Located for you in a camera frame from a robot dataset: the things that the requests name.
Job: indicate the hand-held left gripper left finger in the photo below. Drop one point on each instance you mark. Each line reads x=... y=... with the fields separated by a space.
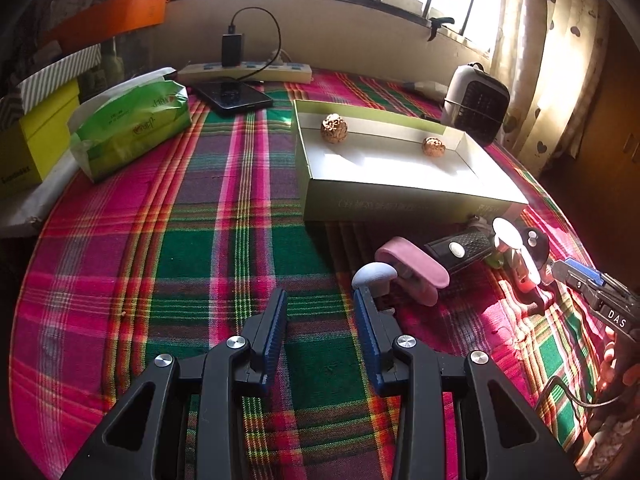
x=272 y=332

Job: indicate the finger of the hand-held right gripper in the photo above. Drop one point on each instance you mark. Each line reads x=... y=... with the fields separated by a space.
x=580 y=274

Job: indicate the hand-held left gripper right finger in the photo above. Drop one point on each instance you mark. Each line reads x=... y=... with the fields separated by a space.
x=366 y=335

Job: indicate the small white handheld fan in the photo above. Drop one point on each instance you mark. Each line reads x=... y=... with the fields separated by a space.
x=515 y=245

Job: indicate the person's right hand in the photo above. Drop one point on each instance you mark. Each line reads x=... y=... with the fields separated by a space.
x=611 y=362

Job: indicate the black toy with white dots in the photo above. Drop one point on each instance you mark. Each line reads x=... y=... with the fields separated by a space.
x=534 y=242

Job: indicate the grey-blue mushroom toy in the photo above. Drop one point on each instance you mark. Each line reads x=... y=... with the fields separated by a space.
x=374 y=276

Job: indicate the pink clip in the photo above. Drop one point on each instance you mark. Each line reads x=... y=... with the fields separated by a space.
x=417 y=265

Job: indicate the plaid blanket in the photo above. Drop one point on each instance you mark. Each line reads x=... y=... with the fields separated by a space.
x=200 y=240

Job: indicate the white cardboard box tray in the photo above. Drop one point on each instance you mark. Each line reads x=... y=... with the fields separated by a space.
x=400 y=165

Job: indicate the white and black desk fan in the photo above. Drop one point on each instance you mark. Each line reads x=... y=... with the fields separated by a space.
x=477 y=102

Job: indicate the heart print curtain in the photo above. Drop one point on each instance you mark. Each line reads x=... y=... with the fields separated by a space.
x=545 y=60

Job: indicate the black smartphone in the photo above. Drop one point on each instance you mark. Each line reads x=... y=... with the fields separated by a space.
x=232 y=96

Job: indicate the green tissue pack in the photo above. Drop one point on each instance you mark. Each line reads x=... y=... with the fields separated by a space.
x=130 y=120

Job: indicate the white power strip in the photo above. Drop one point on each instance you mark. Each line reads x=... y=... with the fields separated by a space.
x=280 y=72

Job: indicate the white paper sheet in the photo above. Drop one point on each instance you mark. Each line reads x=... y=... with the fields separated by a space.
x=25 y=215

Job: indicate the black charger plug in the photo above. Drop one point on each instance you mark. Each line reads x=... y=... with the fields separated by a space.
x=232 y=50

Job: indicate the black clip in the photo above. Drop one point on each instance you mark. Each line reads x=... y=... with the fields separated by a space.
x=439 y=25

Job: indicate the yellow cardboard box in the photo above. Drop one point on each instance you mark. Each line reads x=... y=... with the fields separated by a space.
x=35 y=140

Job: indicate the striped cardboard box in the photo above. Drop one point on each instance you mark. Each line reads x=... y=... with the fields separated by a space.
x=57 y=72

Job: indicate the orange box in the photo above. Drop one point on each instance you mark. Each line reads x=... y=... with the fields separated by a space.
x=107 y=17

